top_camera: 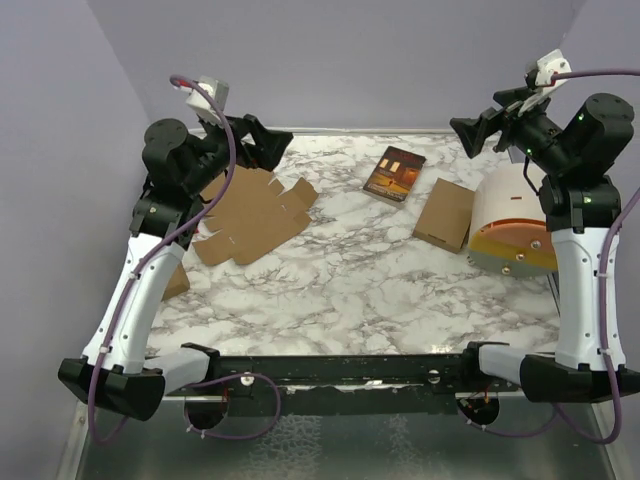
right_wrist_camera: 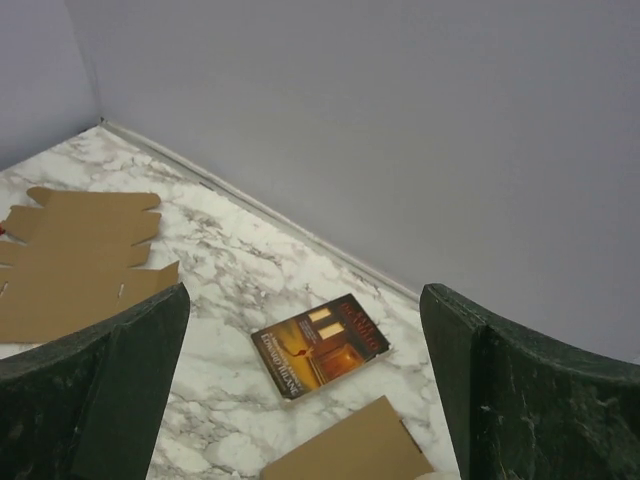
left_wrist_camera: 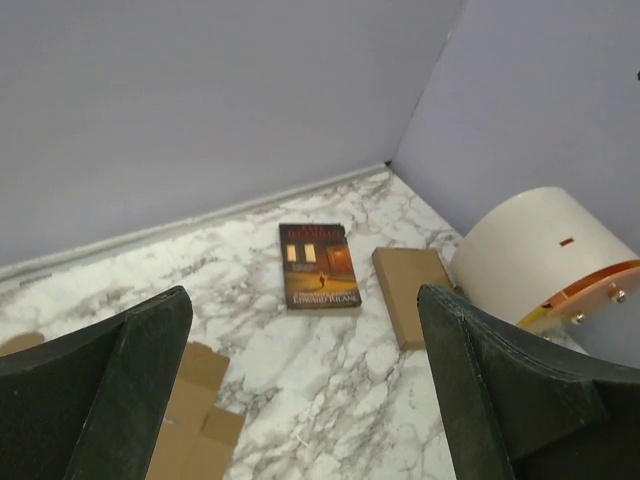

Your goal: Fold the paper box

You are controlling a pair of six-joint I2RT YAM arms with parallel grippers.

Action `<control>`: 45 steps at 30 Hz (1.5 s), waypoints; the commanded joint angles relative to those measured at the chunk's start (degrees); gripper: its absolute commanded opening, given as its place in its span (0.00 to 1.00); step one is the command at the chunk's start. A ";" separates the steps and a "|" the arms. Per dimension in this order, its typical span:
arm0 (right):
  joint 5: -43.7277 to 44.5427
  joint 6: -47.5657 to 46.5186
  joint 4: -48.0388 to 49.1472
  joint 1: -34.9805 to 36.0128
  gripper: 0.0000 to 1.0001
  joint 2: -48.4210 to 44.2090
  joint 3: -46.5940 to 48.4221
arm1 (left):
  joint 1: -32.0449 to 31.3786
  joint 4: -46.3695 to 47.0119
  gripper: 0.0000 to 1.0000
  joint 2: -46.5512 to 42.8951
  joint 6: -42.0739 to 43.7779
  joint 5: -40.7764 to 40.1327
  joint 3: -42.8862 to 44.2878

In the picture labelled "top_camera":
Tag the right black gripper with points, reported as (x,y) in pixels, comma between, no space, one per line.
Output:
(473,130)

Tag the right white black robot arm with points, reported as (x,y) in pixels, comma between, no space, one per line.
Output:
(583,211)

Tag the folded brown cardboard box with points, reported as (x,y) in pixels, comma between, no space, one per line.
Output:
(446,217)

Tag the dark orange paperback book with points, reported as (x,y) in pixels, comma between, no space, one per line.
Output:
(394,176)

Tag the black mounting rail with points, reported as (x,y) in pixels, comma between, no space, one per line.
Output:
(327,385)

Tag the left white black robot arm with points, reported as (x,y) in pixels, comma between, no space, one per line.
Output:
(112,373)

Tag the white orange tape dispenser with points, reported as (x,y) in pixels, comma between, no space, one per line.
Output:
(508,233)

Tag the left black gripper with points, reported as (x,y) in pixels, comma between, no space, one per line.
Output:
(268,145)

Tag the small cardboard piece left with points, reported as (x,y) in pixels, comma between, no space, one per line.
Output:
(178,284)

